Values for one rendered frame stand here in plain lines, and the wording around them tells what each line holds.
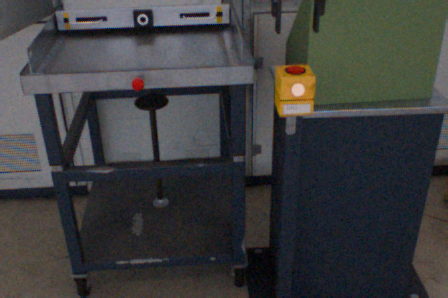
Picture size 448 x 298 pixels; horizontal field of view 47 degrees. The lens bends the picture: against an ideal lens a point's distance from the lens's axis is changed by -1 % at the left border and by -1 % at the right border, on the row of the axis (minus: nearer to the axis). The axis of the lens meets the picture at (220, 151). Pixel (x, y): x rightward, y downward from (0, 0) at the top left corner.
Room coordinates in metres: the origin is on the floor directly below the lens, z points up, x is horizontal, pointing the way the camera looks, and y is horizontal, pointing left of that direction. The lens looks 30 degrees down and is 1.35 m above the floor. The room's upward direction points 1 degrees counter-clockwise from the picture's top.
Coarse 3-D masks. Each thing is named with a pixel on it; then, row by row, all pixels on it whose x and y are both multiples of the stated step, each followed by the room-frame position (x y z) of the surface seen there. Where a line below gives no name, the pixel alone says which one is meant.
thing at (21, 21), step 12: (0, 0) 1.69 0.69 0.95; (12, 0) 1.74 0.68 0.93; (24, 0) 1.80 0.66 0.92; (36, 0) 1.87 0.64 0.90; (48, 0) 1.94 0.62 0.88; (0, 12) 1.67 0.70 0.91; (12, 12) 1.73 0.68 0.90; (24, 12) 1.79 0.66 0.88; (36, 12) 1.86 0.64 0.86; (48, 12) 1.88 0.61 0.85; (0, 24) 1.66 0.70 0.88; (12, 24) 1.72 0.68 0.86; (24, 24) 1.73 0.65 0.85; (0, 36) 1.61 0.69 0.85
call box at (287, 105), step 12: (276, 72) 1.16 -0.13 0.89; (288, 72) 1.12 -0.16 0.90; (312, 72) 1.13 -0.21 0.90; (276, 84) 1.15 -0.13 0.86; (288, 84) 1.10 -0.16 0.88; (312, 84) 1.10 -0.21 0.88; (276, 96) 1.14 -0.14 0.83; (288, 96) 1.10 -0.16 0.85; (300, 96) 1.10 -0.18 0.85; (312, 96) 1.10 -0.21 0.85; (276, 108) 1.13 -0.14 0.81; (288, 108) 1.10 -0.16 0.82; (300, 108) 1.10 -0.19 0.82; (312, 108) 1.10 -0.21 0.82
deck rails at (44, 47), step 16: (224, 0) 1.92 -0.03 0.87; (48, 32) 1.52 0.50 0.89; (64, 32) 1.64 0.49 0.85; (224, 32) 1.60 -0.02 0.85; (32, 48) 1.33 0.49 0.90; (48, 48) 1.49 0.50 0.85; (240, 48) 1.34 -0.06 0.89; (32, 64) 1.31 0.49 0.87; (48, 64) 1.35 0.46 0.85; (240, 64) 1.32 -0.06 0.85
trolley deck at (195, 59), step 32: (96, 32) 1.64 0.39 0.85; (128, 32) 1.64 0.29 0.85; (160, 32) 1.63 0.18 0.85; (192, 32) 1.62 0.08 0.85; (64, 64) 1.36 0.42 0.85; (96, 64) 1.35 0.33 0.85; (128, 64) 1.35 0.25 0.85; (160, 64) 1.34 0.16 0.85; (192, 64) 1.34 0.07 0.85; (224, 64) 1.33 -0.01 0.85
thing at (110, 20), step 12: (60, 12) 1.62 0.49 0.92; (84, 12) 1.62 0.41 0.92; (96, 12) 1.62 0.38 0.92; (108, 12) 1.62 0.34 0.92; (120, 12) 1.63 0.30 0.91; (156, 12) 1.63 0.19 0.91; (168, 12) 1.63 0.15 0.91; (180, 12) 1.64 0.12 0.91; (192, 12) 1.64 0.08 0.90; (204, 12) 1.64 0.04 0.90; (216, 12) 1.64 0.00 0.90; (228, 12) 1.64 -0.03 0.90; (60, 24) 1.62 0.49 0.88; (84, 24) 1.62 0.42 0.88; (96, 24) 1.62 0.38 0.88; (108, 24) 1.62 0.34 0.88; (120, 24) 1.63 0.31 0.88; (132, 24) 1.63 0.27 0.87; (156, 24) 1.63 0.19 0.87; (168, 24) 1.63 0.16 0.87; (180, 24) 1.64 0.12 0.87; (192, 24) 1.64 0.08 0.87
